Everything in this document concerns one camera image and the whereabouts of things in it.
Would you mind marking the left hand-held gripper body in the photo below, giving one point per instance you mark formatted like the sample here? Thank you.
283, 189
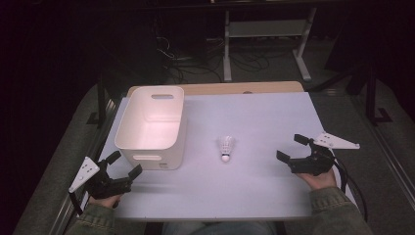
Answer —
107, 186

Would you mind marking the person's right hand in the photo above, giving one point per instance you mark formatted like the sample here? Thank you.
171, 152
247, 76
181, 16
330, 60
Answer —
319, 181

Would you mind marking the wooden table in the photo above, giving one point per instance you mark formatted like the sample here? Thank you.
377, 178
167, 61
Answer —
228, 88

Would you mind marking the aluminium rail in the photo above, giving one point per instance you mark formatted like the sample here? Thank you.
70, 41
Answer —
94, 150
388, 153

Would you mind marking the person's left hand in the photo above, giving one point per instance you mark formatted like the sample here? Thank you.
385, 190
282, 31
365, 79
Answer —
106, 201

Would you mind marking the white shuttlecock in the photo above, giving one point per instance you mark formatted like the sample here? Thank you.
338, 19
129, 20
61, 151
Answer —
226, 147

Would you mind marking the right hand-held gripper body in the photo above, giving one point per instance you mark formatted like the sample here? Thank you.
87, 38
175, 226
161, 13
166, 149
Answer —
314, 163

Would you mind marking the black metal stand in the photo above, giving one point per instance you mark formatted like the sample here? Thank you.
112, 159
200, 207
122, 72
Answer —
371, 98
101, 98

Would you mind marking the white metal desk frame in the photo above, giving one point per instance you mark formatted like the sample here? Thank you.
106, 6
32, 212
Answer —
267, 28

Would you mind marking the white plastic bin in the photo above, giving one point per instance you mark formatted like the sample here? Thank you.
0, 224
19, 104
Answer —
153, 130

